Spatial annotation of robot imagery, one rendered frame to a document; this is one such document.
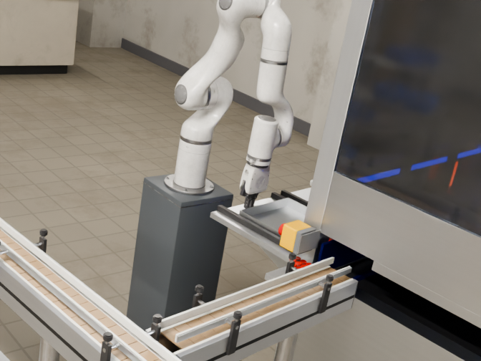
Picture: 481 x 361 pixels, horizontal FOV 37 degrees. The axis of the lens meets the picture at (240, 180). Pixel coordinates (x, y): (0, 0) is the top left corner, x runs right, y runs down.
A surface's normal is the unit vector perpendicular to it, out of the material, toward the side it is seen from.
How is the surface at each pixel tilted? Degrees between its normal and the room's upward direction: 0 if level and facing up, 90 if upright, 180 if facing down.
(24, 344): 0
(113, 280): 0
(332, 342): 90
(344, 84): 90
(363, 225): 90
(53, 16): 90
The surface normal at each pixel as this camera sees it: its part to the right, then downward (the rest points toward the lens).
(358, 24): -0.69, 0.14
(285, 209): 0.17, -0.92
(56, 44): 0.63, 0.37
